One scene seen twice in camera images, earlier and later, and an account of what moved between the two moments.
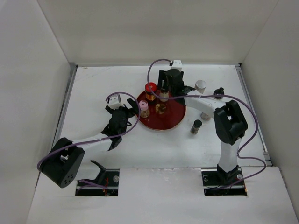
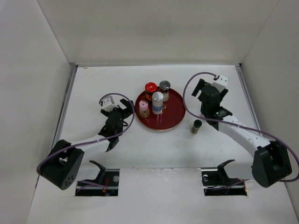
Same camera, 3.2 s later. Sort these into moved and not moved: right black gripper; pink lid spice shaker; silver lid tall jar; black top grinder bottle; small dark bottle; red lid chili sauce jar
Moved: silver lid tall jar; right black gripper
Not moved: black top grinder bottle; small dark bottle; pink lid spice shaker; red lid chili sauce jar
